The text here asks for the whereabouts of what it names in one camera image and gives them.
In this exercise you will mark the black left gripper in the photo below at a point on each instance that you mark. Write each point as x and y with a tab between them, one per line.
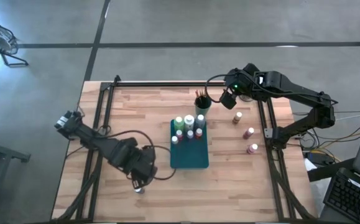
142	165

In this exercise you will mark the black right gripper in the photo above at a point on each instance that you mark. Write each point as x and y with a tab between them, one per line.
240	82

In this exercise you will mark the small grey paint bottle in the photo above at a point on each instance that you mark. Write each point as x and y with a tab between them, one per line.
140	191

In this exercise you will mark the thin black paintbrush orange tip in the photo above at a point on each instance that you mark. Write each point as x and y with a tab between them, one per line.
197	93

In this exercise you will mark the dark green cup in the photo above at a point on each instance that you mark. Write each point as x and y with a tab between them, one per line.
203	109

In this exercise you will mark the small dark red paint bottle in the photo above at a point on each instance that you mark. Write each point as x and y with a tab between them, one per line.
247	133

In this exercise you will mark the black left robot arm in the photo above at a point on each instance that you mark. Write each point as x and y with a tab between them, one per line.
105	146

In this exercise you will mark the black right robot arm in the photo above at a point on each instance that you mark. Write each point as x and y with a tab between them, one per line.
291	90

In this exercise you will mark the small yellow ochre paint bottle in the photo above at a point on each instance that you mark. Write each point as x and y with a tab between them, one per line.
237	117

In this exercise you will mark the small pink paint bottle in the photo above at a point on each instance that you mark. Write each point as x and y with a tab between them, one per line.
252	149

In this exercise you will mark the teal plastic bin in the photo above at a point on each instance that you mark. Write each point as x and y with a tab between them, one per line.
189	155

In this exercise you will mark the black power strip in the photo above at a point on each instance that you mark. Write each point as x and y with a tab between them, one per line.
319	158

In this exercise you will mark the black side desk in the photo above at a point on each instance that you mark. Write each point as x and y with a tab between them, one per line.
329	170

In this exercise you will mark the dark grey metal stand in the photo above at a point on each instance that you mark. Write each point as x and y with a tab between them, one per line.
2	151

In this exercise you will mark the black keyboard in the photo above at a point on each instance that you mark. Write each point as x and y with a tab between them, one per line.
350	199

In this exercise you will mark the silver corner bracket plate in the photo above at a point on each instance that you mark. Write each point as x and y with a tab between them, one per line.
268	133

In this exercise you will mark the black aluminium rig frame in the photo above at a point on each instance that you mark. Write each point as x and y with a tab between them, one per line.
155	84

